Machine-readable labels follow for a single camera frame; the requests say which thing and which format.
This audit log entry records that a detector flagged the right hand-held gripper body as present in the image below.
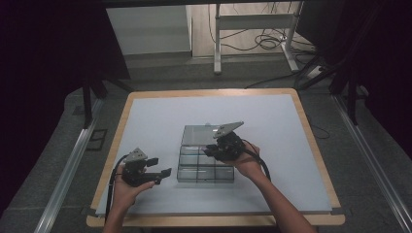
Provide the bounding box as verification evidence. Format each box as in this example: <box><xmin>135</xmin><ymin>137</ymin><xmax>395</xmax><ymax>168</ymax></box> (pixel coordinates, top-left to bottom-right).
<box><xmin>207</xmin><ymin>120</ymin><xmax>247</xmax><ymax>163</ymax></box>

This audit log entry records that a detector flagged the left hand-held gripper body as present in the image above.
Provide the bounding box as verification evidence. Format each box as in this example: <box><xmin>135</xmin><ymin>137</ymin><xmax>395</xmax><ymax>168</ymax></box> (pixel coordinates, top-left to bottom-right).
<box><xmin>120</xmin><ymin>148</ymin><xmax>163</xmax><ymax>188</ymax></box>

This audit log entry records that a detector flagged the transparent grey plastic compartment box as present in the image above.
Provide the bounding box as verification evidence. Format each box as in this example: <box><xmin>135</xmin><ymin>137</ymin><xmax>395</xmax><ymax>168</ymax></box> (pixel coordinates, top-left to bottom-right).
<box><xmin>176</xmin><ymin>123</ymin><xmax>236</xmax><ymax>184</ymax></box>

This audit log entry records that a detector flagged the person's left hand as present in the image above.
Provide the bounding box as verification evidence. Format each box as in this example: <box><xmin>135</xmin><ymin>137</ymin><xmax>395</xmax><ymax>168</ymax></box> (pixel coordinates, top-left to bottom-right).
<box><xmin>112</xmin><ymin>164</ymin><xmax>155</xmax><ymax>212</ymax></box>

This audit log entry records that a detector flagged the person's right hand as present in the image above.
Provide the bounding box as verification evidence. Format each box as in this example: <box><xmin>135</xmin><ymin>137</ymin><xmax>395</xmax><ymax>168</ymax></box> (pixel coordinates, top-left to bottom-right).
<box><xmin>223</xmin><ymin>140</ymin><xmax>261</xmax><ymax>183</ymax></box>

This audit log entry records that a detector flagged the white table mat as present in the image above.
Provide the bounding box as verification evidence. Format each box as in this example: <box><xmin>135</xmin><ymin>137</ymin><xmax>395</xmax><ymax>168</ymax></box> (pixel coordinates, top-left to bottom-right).
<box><xmin>95</xmin><ymin>93</ymin><xmax>333</xmax><ymax>216</ymax></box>

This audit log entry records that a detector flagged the black metal stand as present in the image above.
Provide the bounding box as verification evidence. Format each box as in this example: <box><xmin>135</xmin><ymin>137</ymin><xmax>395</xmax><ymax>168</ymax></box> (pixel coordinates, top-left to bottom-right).
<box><xmin>297</xmin><ymin>54</ymin><xmax>361</xmax><ymax>125</ymax></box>
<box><xmin>81</xmin><ymin>76</ymin><xmax>134</xmax><ymax>129</ymax></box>

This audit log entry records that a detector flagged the white power strip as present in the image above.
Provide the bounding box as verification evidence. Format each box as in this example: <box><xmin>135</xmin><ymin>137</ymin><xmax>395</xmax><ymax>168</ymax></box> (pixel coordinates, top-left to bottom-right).
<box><xmin>305</xmin><ymin>64</ymin><xmax>326</xmax><ymax>81</ymax></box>

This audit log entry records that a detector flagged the black curtain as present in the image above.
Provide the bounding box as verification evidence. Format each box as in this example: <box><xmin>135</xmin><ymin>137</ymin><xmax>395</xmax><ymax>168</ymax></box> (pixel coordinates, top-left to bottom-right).
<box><xmin>297</xmin><ymin>0</ymin><xmax>412</xmax><ymax>159</ymax></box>
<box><xmin>0</xmin><ymin>0</ymin><xmax>130</xmax><ymax>217</ymax></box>

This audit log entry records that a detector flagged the white panel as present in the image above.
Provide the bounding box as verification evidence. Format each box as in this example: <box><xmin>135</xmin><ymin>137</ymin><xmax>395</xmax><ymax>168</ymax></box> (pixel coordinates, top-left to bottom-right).
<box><xmin>106</xmin><ymin>5</ymin><xmax>192</xmax><ymax>56</ymax></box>

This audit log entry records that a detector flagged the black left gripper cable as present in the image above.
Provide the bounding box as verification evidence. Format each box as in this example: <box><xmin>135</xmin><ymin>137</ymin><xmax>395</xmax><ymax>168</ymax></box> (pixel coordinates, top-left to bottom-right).
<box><xmin>104</xmin><ymin>154</ymin><xmax>129</xmax><ymax>224</ymax></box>

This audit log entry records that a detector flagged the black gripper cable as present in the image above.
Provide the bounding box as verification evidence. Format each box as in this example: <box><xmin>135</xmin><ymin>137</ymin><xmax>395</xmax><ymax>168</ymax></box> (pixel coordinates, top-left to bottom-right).
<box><xmin>241</xmin><ymin>139</ymin><xmax>272</xmax><ymax>183</ymax></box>
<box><xmin>104</xmin><ymin>154</ymin><xmax>129</xmax><ymax>224</ymax></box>

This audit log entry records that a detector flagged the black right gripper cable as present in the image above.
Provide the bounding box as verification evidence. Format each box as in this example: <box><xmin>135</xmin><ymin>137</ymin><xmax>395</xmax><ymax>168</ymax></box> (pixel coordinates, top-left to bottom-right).
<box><xmin>241</xmin><ymin>139</ymin><xmax>272</xmax><ymax>183</ymax></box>

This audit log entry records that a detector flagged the aluminium floor rail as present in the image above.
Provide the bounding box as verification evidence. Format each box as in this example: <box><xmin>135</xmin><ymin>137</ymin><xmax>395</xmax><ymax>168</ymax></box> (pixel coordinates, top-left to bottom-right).
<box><xmin>333</xmin><ymin>93</ymin><xmax>412</xmax><ymax>232</ymax></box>
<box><xmin>33</xmin><ymin>98</ymin><xmax>105</xmax><ymax>233</ymax></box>

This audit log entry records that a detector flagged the tangle of black floor cables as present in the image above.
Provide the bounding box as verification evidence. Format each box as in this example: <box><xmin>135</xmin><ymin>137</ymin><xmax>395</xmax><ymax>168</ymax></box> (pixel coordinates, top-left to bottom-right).
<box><xmin>208</xmin><ymin>3</ymin><xmax>317</xmax><ymax>54</ymax></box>

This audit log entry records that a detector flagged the white metal desk frame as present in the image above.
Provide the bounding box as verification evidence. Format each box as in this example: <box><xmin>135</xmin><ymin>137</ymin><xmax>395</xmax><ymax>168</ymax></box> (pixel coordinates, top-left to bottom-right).
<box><xmin>213</xmin><ymin>1</ymin><xmax>300</xmax><ymax>76</ymax></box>

